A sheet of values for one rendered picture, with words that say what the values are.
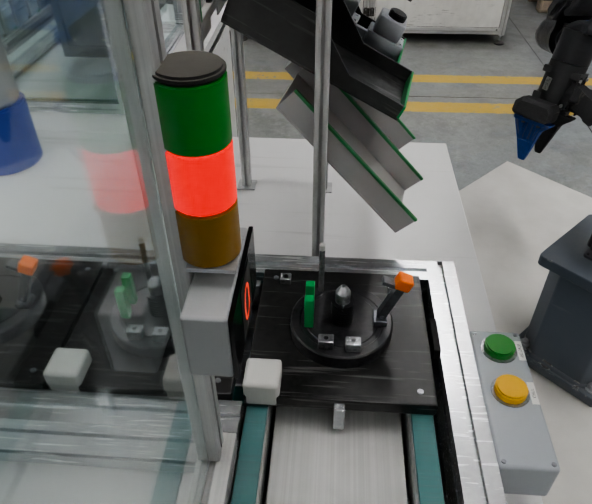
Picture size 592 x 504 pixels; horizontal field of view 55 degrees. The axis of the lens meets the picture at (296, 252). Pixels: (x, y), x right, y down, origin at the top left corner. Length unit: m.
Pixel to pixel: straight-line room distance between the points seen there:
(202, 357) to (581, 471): 0.57
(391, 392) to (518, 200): 0.70
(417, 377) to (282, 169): 0.72
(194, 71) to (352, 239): 0.79
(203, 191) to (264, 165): 0.96
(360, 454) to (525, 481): 0.19
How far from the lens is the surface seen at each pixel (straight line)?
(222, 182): 0.41
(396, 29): 1.00
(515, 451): 0.74
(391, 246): 1.12
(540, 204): 1.33
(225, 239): 0.44
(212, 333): 0.46
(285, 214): 1.20
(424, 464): 0.72
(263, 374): 0.72
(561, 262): 0.84
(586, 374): 0.93
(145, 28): 0.38
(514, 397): 0.77
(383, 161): 1.02
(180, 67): 0.39
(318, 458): 0.75
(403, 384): 0.75
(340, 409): 0.72
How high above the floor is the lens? 1.56
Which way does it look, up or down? 39 degrees down
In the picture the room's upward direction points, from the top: straight up
